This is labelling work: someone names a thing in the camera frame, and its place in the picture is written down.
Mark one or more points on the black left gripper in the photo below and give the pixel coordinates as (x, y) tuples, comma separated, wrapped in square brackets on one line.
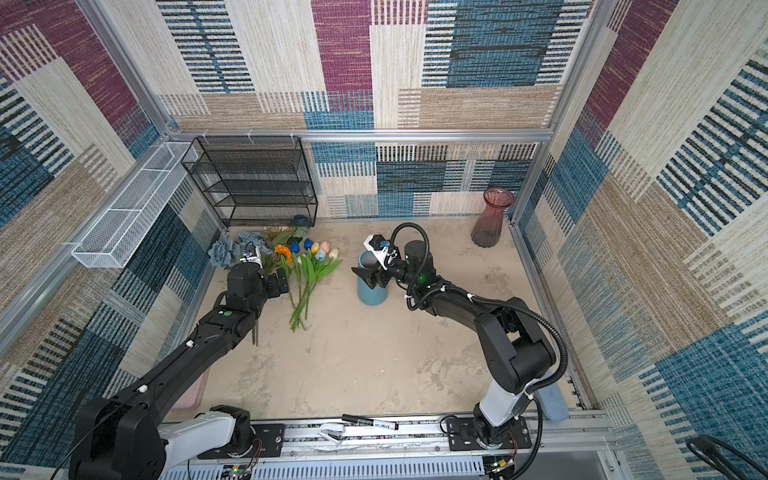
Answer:
[(274, 289)]

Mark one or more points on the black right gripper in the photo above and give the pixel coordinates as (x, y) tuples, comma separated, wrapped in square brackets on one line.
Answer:
[(371, 277)]

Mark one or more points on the orange marigold flower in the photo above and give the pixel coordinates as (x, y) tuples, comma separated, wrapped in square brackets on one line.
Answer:
[(285, 254)]

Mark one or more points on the dusty blue rose bouquet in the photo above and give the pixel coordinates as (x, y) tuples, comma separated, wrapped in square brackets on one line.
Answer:
[(226, 253)]

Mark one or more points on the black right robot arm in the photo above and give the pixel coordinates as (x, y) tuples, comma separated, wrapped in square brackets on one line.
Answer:
[(523, 352)]

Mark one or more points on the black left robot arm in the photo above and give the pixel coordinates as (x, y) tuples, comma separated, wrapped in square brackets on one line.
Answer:
[(122, 437)]

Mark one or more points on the light blue ceramic vase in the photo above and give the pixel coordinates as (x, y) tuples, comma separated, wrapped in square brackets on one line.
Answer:
[(369, 293)]

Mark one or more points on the dark red glass vase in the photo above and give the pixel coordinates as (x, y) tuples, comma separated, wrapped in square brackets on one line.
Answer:
[(487, 229)]

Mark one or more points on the cream white tulip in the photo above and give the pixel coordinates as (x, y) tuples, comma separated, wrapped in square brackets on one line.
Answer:
[(333, 254)]

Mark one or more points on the light blue tulip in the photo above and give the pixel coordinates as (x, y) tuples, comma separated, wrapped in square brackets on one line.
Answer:
[(294, 323)]

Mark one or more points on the pink tray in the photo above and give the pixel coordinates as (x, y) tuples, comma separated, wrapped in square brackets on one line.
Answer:
[(192, 397)]

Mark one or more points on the black marker pen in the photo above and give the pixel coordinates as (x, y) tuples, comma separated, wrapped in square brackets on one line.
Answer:
[(369, 422)]

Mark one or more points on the blue grey round object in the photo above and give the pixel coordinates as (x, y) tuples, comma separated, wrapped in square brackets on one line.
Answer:
[(552, 403)]

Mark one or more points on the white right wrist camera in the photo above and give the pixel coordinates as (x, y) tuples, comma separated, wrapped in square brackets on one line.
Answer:
[(382, 250)]

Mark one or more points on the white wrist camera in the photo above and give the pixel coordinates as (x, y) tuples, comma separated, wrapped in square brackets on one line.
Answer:
[(251, 254), (382, 250)]

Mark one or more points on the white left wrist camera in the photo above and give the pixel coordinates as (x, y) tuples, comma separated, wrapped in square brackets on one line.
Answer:
[(251, 254)]

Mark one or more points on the black wire mesh shelf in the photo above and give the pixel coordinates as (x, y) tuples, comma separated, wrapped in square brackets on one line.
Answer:
[(253, 181)]

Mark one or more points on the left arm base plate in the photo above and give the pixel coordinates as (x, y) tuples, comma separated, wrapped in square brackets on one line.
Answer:
[(261, 441)]

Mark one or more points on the white wire mesh basket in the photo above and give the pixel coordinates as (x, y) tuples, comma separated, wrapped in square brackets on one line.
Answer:
[(117, 234)]

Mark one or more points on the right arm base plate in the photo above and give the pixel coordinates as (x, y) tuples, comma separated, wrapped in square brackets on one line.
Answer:
[(467, 434)]

